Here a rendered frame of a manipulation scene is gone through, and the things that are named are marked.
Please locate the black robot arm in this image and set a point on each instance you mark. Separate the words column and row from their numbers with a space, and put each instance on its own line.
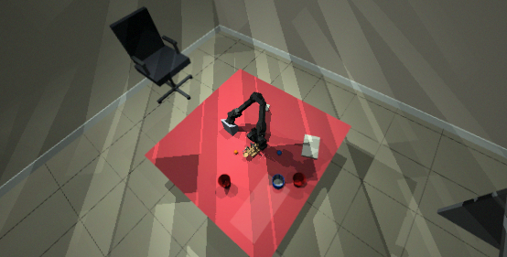
column 259, row 131

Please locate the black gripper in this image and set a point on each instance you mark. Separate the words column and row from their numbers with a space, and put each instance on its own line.
column 250, row 136

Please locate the dark blue mug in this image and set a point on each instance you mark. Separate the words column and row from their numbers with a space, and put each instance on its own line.
column 278, row 181

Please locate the dark red cup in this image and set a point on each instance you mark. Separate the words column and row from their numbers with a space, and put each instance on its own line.
column 224, row 181
column 299, row 180

